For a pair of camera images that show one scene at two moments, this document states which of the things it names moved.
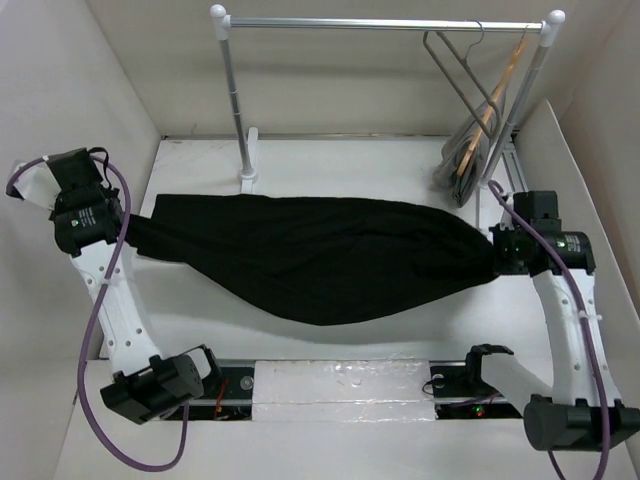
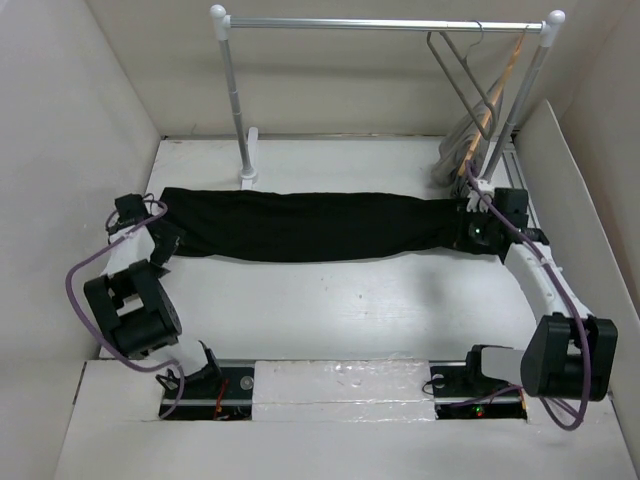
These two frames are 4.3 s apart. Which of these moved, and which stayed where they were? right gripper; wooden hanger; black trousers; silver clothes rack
Moved: black trousers; right gripper
Stayed: silver clothes rack; wooden hanger
